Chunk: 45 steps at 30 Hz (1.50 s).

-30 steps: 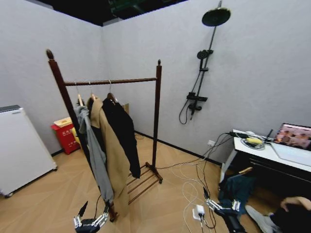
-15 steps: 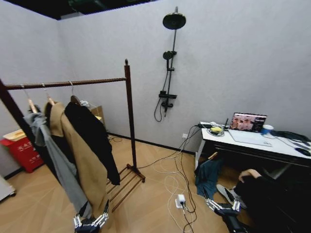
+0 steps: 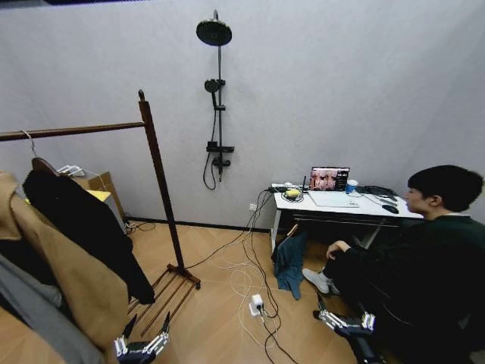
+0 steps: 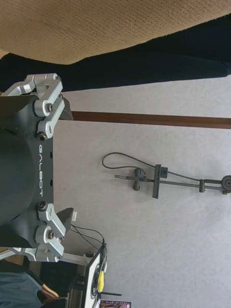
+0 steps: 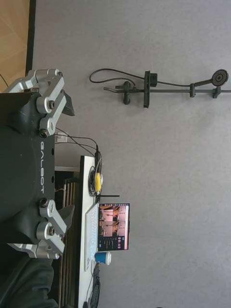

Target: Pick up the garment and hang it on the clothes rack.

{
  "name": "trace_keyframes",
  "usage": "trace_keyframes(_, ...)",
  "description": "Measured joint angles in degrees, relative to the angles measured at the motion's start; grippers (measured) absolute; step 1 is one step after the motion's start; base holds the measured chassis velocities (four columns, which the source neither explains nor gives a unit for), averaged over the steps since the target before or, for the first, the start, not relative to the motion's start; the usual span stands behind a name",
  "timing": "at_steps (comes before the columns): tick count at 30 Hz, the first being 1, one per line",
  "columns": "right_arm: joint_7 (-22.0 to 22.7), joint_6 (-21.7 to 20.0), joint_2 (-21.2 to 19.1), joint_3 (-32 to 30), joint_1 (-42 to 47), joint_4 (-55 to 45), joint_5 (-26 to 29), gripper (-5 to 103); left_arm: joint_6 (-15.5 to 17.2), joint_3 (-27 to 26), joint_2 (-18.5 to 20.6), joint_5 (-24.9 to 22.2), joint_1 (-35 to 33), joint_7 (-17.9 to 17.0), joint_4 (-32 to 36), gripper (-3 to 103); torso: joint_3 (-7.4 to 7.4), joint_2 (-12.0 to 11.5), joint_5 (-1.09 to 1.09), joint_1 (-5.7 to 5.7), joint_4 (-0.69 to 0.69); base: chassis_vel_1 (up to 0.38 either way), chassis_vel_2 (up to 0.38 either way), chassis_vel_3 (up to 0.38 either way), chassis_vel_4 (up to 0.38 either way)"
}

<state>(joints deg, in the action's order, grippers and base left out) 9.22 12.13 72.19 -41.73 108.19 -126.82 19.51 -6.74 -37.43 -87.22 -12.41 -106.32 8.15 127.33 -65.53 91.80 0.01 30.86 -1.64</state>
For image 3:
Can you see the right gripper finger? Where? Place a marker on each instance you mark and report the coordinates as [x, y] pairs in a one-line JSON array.
[[333, 320], [368, 320]]

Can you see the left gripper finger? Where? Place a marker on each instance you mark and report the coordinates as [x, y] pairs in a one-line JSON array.
[[121, 344], [161, 337]]

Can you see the teal garment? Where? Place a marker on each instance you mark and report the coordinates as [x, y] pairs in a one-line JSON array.
[[290, 258]]

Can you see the grey garment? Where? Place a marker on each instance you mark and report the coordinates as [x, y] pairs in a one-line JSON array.
[[38, 318]]

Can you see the black garment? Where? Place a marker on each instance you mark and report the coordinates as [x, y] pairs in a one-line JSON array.
[[83, 220]]

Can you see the wooden hanger with metal hook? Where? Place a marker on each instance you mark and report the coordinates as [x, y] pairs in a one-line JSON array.
[[41, 164]]

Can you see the person's white shoe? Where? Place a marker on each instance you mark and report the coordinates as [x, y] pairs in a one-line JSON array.
[[316, 278]]

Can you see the white power strip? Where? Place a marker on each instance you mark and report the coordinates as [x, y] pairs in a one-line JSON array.
[[256, 303]]

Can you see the tan coat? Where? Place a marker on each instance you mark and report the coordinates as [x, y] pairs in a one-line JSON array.
[[76, 273]]

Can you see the person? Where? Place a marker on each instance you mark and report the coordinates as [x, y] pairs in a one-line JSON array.
[[435, 261]]

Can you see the white desk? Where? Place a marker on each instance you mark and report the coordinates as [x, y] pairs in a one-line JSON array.
[[341, 211]]

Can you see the black computer mouse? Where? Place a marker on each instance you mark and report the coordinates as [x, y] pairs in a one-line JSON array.
[[390, 208]]

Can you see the silver laptop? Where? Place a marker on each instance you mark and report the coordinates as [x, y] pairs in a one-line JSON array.
[[330, 198]]

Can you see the yellow object on desk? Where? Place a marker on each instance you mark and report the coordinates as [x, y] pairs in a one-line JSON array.
[[293, 193]]

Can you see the blue and white cup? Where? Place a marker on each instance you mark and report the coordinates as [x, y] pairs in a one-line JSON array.
[[351, 186]]

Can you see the black antenna device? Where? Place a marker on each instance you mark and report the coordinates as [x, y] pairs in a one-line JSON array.
[[304, 184]]

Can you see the black flat box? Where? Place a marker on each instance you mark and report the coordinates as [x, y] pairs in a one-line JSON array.
[[278, 187]]

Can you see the yellow flat item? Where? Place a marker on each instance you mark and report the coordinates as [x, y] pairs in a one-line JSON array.
[[101, 195]]

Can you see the cardboard box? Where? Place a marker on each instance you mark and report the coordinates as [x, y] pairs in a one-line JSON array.
[[112, 189]]

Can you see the dark wooden clothes rack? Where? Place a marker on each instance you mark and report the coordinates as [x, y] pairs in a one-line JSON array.
[[160, 170]]

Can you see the white plastic hangers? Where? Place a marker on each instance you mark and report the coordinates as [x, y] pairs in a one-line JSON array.
[[72, 169]]

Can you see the black shower mixer shelf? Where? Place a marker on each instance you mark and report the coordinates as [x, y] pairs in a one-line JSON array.
[[219, 149]]

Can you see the black hand shower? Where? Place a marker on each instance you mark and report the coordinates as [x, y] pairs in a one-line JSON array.
[[210, 85]]

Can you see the round black shower head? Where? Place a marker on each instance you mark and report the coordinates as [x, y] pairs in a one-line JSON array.
[[214, 33]]

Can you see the white wall socket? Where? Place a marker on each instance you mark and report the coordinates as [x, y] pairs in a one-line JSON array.
[[253, 206]]

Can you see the black shower rail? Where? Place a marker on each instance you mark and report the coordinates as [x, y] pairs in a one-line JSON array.
[[219, 125]]

